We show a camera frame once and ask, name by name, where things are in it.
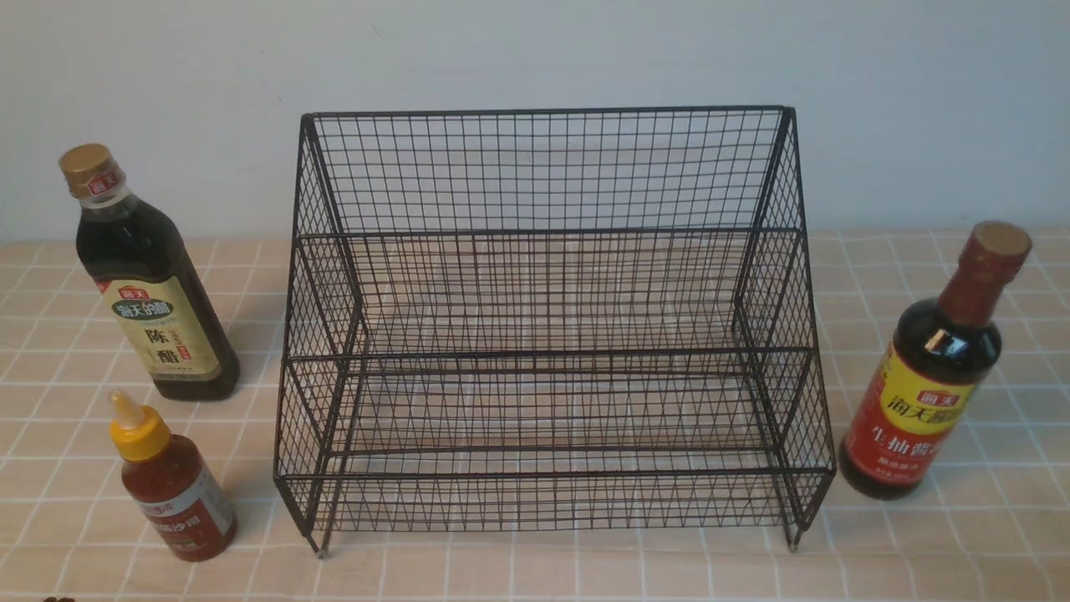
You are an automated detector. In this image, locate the black wire mesh shelf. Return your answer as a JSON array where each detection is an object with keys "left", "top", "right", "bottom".
[{"left": 273, "top": 105, "right": 837, "bottom": 554}]

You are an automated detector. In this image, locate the soy sauce bottle red label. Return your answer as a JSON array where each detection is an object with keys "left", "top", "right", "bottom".
[{"left": 839, "top": 221, "right": 1031, "bottom": 500}]

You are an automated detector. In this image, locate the red chili sauce squeeze bottle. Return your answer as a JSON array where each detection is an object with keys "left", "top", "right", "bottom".
[{"left": 110, "top": 390, "right": 238, "bottom": 564}]

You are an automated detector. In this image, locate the dark vinegar bottle gold cap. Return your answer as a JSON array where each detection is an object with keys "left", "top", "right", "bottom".
[{"left": 59, "top": 142, "right": 240, "bottom": 401}]

